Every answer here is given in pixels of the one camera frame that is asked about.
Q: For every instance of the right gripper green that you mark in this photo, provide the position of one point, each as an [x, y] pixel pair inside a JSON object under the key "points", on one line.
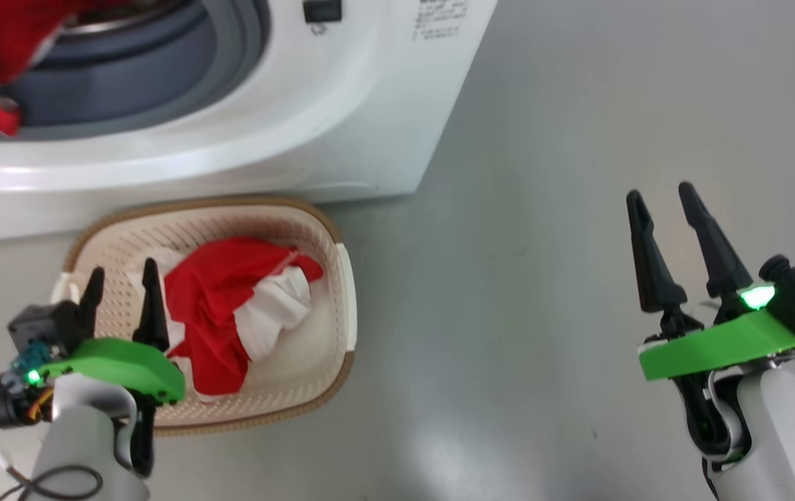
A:
{"points": [[717, 344]]}

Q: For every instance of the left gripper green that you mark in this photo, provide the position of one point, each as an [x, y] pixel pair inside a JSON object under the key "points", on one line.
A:
{"points": [[119, 362]]}

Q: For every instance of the cream basket with brown rim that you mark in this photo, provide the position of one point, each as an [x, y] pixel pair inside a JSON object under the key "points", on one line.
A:
{"points": [[314, 278]]}

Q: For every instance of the grey rubber door gasket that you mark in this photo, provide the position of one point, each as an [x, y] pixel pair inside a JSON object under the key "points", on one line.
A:
{"points": [[230, 62]]}

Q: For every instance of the black door latch socket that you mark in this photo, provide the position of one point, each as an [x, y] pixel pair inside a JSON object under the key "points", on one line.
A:
{"points": [[322, 10]]}

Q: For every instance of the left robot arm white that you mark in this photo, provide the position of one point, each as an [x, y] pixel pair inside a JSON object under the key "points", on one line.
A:
{"points": [[84, 445]]}

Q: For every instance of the small printed text label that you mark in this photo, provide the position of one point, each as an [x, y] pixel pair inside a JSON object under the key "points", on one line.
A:
{"points": [[440, 19]]}

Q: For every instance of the red and white jersey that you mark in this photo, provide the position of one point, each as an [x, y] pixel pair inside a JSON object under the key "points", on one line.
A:
{"points": [[209, 306]]}

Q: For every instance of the white front-load washing machine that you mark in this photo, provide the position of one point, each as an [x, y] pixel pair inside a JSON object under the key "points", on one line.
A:
{"points": [[341, 104]]}

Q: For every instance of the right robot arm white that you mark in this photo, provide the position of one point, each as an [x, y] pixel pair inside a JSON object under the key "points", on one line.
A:
{"points": [[787, 431]]}

